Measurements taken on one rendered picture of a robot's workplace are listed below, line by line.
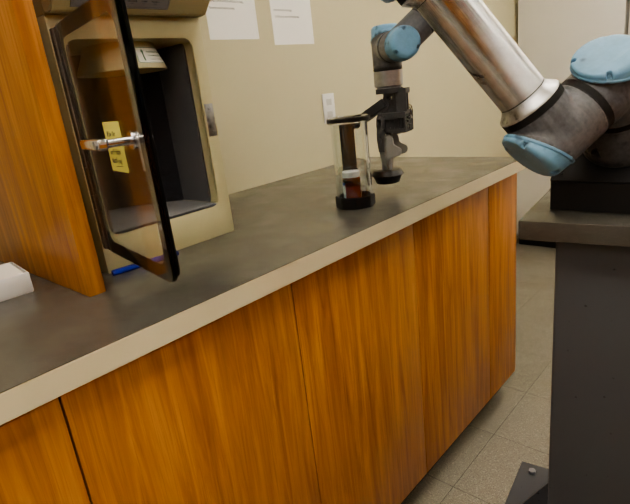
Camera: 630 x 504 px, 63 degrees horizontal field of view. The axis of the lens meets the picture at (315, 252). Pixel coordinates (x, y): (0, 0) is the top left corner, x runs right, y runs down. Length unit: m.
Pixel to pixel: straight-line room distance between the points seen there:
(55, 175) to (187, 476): 0.55
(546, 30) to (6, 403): 3.47
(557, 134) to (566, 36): 2.72
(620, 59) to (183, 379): 0.89
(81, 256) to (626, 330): 1.06
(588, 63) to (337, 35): 1.34
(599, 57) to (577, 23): 2.62
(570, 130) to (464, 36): 0.24
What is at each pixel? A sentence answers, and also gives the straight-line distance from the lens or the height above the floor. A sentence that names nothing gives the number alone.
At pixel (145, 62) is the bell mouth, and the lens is 1.14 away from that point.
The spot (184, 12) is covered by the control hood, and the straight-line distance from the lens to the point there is 1.16.
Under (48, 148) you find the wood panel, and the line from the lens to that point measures 0.93.
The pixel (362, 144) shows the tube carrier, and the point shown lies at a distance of 1.28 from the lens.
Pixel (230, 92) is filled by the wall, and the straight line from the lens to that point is 1.79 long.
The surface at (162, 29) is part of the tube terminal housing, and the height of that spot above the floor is 1.39.
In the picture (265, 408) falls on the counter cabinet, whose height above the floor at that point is 0.67.
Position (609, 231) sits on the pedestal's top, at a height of 0.93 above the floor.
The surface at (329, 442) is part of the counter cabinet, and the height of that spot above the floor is 0.48.
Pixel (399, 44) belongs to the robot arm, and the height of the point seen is 1.31.
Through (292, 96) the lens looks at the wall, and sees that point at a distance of 1.98.
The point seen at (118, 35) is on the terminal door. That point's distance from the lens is 0.75.
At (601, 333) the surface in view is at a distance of 1.24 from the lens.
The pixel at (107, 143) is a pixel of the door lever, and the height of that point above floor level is 1.20.
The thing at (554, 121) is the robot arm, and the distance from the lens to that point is 0.97.
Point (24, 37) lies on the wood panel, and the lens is 0.94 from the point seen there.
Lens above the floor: 1.24
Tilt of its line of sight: 18 degrees down
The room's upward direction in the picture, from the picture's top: 7 degrees counter-clockwise
